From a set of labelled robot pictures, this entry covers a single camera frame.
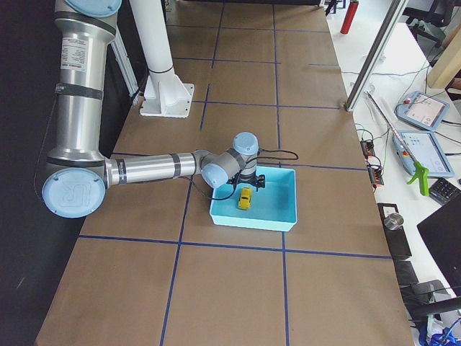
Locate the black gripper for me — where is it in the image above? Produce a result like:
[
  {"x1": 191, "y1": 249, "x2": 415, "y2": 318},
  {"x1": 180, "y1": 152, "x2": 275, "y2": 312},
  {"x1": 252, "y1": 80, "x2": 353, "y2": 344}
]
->
[{"x1": 228, "y1": 172, "x2": 265, "y2": 191}]

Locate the yellow beetle toy car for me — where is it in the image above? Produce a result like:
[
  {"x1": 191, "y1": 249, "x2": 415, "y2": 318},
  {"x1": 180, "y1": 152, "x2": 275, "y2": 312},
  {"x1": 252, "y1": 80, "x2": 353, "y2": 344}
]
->
[{"x1": 238, "y1": 187, "x2": 253, "y2": 210}]

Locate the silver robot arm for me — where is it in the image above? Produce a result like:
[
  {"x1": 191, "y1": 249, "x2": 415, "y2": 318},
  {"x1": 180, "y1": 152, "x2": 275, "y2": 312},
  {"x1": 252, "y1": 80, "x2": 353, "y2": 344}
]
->
[{"x1": 41, "y1": 1, "x2": 265, "y2": 218}]

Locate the light blue plastic bin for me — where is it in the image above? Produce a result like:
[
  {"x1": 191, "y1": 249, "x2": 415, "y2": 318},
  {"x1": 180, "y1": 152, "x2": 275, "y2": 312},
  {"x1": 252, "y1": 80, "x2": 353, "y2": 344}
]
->
[{"x1": 210, "y1": 166, "x2": 297, "y2": 231}]

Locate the orange black connector box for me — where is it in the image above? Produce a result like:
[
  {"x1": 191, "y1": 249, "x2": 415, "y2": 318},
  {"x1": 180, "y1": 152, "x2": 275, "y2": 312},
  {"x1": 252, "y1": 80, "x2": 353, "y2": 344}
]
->
[{"x1": 360, "y1": 140, "x2": 375, "y2": 158}]

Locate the small metal cup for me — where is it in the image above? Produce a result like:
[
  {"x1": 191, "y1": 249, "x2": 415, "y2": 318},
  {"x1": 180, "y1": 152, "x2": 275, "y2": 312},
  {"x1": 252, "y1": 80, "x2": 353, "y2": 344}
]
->
[{"x1": 383, "y1": 213, "x2": 404, "y2": 231}]

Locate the near teach pendant tablet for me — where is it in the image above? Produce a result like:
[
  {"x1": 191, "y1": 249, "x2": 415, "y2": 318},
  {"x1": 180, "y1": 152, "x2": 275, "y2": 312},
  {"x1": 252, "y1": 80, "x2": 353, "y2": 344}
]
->
[{"x1": 393, "y1": 130, "x2": 455, "y2": 178}]

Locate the teach pendant tablet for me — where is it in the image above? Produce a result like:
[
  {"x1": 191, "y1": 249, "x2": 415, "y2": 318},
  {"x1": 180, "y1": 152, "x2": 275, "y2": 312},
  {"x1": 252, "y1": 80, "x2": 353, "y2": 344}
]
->
[
  {"x1": 393, "y1": 130, "x2": 455, "y2": 178},
  {"x1": 395, "y1": 91, "x2": 449, "y2": 131}
]

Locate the far teach pendant tablet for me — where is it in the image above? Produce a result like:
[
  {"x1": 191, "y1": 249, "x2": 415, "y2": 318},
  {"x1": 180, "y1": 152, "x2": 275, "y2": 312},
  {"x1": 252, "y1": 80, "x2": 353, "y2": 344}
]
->
[{"x1": 395, "y1": 91, "x2": 449, "y2": 131}]

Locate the black computer keyboard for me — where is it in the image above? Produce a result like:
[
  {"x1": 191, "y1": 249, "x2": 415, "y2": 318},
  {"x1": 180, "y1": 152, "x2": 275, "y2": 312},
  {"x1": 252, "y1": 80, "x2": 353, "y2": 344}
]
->
[{"x1": 429, "y1": 177, "x2": 460, "y2": 205}]

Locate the red fire extinguisher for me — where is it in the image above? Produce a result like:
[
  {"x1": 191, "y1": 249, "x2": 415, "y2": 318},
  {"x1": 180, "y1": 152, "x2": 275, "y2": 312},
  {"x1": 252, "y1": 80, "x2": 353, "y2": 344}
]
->
[{"x1": 340, "y1": 0, "x2": 359, "y2": 35}]

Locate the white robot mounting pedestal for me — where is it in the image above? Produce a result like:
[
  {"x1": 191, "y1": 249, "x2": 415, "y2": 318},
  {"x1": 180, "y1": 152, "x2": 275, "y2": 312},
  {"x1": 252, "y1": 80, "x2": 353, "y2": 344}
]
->
[{"x1": 130, "y1": 1, "x2": 194, "y2": 118}]

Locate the green handled reacher grabber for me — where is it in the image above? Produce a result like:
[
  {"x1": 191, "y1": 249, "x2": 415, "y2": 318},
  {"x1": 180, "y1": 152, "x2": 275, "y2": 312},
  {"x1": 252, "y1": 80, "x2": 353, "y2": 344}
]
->
[{"x1": 364, "y1": 91, "x2": 429, "y2": 196}]

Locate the aluminium frame post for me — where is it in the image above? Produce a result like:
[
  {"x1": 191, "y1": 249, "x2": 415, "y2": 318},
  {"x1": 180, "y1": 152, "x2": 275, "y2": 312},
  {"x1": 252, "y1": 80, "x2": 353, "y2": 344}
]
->
[{"x1": 344, "y1": 0, "x2": 408, "y2": 112}]

